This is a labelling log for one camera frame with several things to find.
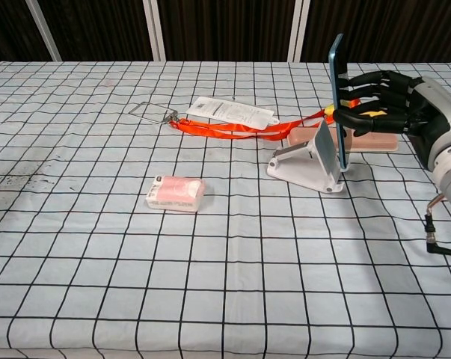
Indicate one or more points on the white folding phone stand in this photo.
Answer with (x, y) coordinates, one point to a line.
(307, 172)

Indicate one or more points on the pink pencil case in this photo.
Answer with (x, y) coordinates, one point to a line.
(378, 142)

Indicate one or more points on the white printed package bag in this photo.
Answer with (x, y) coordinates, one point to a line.
(229, 112)

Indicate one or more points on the clear badge holder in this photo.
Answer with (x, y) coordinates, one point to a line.
(150, 111)

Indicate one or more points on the white partition post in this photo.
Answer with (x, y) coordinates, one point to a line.
(299, 30)
(154, 30)
(43, 31)

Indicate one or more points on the yellow banana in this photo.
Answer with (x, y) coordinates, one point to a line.
(372, 112)

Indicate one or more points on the pink tissue pack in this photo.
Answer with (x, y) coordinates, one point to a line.
(176, 192)

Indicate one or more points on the white black checked tablecloth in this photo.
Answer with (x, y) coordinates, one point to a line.
(135, 261)

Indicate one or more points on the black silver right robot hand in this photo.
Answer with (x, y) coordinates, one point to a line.
(434, 112)

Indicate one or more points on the black smartphone with blue back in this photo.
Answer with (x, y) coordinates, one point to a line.
(339, 60)

